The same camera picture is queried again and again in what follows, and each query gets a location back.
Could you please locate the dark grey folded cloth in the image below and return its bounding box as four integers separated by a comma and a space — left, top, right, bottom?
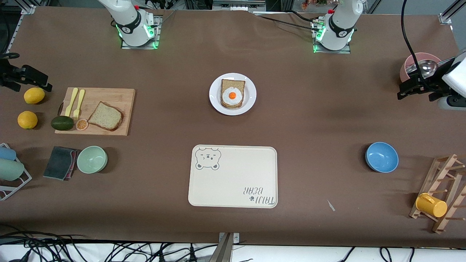
43, 146, 80, 181

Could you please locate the brown bread slice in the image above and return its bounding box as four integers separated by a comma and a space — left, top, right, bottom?
220, 79, 246, 109
87, 101, 124, 132

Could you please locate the black floor cable tangle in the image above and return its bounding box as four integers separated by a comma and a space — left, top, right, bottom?
0, 225, 219, 262

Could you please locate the cream bear print tray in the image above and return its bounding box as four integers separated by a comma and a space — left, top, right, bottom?
188, 145, 278, 209

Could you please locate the yellow mug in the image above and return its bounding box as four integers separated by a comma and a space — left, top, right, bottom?
415, 193, 448, 218

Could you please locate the white wire rack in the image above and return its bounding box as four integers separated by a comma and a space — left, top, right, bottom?
0, 143, 32, 201

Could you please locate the yellow lemon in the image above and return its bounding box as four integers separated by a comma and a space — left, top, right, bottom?
17, 111, 38, 130
24, 87, 46, 104

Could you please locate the grey aluminium strut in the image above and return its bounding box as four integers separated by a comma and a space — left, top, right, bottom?
213, 232, 241, 262

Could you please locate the fried egg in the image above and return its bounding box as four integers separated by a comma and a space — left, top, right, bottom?
222, 87, 243, 105

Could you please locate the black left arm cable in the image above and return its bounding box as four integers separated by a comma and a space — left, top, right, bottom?
401, 0, 437, 91

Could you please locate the wooden mug rack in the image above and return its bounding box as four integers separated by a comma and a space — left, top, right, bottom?
409, 154, 466, 234

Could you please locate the white round plate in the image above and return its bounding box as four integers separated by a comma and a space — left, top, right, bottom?
209, 73, 257, 116

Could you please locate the light blue cup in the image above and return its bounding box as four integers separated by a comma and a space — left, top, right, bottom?
0, 146, 17, 161

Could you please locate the yellow plastic knife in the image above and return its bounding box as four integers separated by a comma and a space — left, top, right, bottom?
65, 88, 79, 117

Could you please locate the blue bowl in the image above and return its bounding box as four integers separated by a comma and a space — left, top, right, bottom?
365, 142, 399, 173

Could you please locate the pale green cup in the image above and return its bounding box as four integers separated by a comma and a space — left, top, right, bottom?
0, 159, 25, 182

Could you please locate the green avocado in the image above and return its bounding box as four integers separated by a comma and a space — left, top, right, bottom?
51, 116, 74, 131

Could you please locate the black table cable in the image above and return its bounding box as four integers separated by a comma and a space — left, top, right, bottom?
251, 11, 321, 32

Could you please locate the metal scoop spoon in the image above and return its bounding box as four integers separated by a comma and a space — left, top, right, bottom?
406, 59, 438, 78

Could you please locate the pink bowl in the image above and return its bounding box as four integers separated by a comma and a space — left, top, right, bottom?
399, 52, 443, 83

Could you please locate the wooden cutting board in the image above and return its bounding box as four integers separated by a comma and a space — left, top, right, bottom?
55, 87, 136, 136

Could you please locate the light green bowl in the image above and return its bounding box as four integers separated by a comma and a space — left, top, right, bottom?
76, 146, 108, 174

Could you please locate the yellow plastic fork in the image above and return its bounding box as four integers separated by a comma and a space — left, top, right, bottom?
73, 89, 86, 120

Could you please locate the aluminium frame corner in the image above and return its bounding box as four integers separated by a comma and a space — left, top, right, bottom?
439, 0, 466, 25

